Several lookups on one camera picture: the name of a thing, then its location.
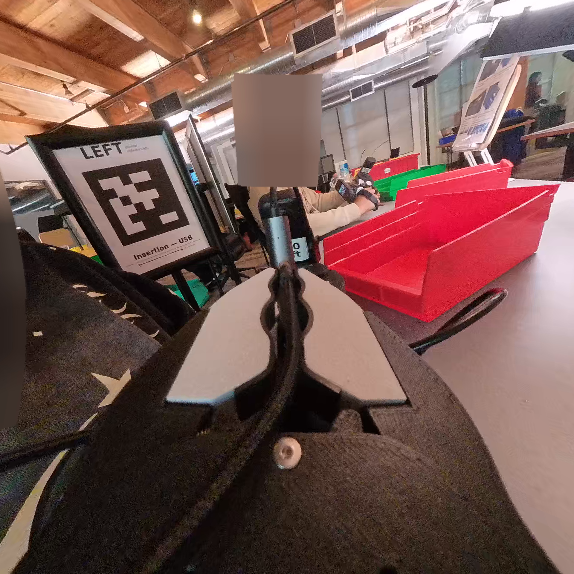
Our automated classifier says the framed black white tag sign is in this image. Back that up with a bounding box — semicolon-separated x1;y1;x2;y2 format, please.
26;120;221;310

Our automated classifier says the ceiling air vent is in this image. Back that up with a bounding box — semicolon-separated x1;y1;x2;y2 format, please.
291;11;339;57

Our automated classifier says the black disc floor lamp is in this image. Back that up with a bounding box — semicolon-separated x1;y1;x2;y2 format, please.
413;74;439;167

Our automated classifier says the red plastic bin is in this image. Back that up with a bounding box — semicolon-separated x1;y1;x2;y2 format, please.
352;153;420;182
395;159;514;209
323;181;561;323

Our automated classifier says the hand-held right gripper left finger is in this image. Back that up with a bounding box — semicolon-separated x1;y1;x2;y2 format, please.
166;268;279;406

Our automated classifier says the wooden office table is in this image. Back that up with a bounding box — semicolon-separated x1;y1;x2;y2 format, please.
520;121;574;180

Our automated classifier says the white light panel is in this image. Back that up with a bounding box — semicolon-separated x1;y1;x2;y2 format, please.
480;0;574;61

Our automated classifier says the silver ceiling duct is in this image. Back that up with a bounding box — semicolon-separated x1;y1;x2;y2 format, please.
184;40;431;113

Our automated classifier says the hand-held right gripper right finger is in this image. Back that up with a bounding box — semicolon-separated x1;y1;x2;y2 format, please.
294;268;406;403

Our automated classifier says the person's dark printed sweatshirt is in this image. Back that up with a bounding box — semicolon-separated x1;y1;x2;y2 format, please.
0;229;198;574

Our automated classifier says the green plastic bin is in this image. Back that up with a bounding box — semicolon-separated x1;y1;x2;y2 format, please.
372;164;447;201

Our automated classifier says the instruction sheet in acrylic holder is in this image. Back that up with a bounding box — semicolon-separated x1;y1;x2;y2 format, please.
452;56;523;153

